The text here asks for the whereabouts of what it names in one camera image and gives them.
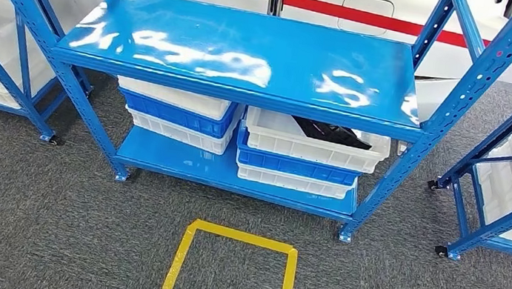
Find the black part in crate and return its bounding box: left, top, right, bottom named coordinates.
left=289, top=115, right=376, bottom=153

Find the blue plastic crate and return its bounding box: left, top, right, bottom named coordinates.
left=114, top=87, right=241, bottom=142
left=231, top=121, right=368, bottom=190

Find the yellow floor tape outline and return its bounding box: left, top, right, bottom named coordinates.
left=154, top=215, right=302, bottom=289

